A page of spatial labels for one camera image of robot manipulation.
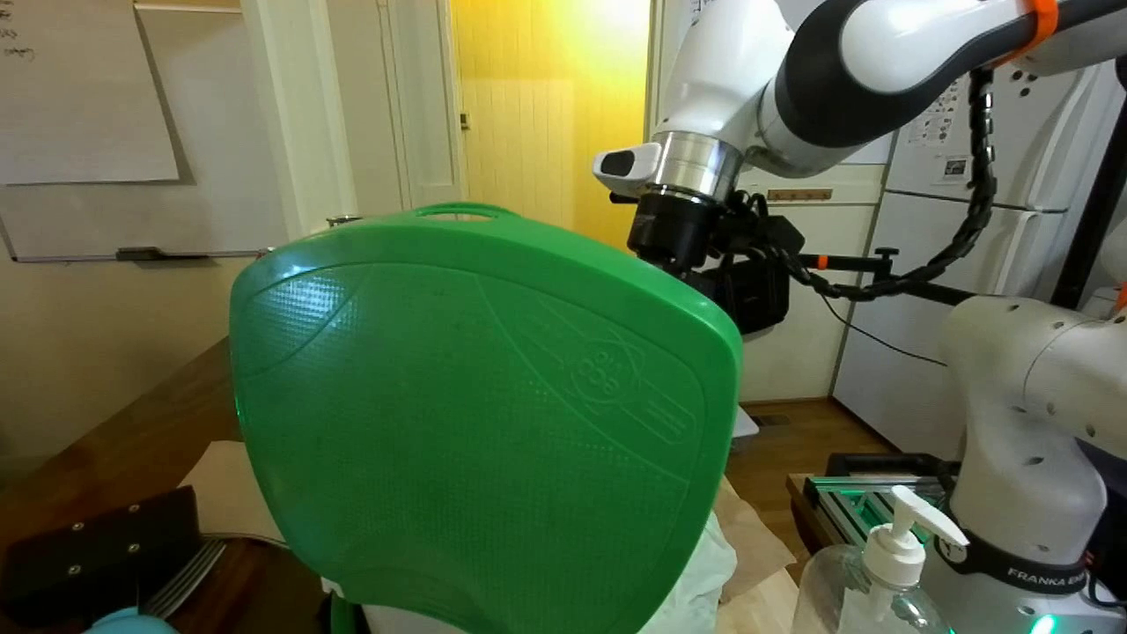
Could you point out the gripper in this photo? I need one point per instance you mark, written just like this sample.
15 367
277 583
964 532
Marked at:
671 227

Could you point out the whiteboard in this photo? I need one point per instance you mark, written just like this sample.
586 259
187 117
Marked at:
220 132

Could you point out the clear pump bottle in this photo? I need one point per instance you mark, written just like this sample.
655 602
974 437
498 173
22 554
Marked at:
880 581

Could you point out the black riveted case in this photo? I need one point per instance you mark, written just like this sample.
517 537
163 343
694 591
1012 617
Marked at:
97 550

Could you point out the white cabinet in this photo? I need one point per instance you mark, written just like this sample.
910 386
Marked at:
819 291

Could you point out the white refrigerator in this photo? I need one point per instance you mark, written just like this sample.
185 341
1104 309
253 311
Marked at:
986 238

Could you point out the whiteboard eraser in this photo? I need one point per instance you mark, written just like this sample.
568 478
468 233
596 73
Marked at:
139 254

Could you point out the white door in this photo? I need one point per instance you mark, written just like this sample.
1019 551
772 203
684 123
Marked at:
427 97

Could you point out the light blue object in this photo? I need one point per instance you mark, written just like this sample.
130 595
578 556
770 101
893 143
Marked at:
132 622

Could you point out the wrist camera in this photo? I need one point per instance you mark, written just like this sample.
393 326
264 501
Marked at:
779 236

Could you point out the black stand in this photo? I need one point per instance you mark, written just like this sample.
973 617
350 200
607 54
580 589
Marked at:
1092 211

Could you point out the silver fork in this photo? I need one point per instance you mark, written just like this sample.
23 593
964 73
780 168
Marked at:
185 577

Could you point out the wooden hook rack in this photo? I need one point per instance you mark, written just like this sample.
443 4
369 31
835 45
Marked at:
799 195

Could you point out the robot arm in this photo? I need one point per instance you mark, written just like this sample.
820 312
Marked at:
1012 423

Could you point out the white paper sheet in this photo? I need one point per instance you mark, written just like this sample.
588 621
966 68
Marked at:
79 88

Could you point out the camera on mount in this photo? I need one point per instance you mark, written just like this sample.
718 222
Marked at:
755 295

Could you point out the white fabric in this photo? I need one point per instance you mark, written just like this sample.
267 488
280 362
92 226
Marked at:
700 581

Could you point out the printed paper on refrigerator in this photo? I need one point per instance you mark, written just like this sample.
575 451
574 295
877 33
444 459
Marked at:
935 113

